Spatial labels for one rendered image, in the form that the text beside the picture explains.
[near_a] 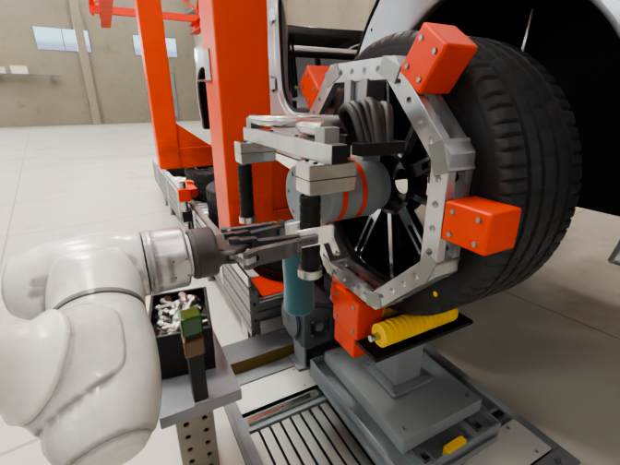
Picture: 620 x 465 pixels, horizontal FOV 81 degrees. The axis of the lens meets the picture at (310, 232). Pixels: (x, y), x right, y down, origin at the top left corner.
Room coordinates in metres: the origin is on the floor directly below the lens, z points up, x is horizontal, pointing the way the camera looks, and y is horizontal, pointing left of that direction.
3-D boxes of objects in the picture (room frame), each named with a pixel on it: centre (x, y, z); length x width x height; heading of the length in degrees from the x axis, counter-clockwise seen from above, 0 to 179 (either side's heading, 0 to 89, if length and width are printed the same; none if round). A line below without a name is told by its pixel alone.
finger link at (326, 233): (0.56, -0.01, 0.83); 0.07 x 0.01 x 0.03; 118
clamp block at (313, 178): (0.60, -0.03, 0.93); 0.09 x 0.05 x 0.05; 118
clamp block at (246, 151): (0.90, 0.13, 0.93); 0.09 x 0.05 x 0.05; 118
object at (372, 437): (0.92, -0.28, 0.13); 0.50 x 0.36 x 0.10; 28
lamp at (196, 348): (0.60, 0.23, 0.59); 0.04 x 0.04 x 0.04; 28
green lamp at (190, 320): (0.60, 0.23, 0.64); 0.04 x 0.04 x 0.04; 28
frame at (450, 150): (0.84, -0.13, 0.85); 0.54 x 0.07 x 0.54; 28
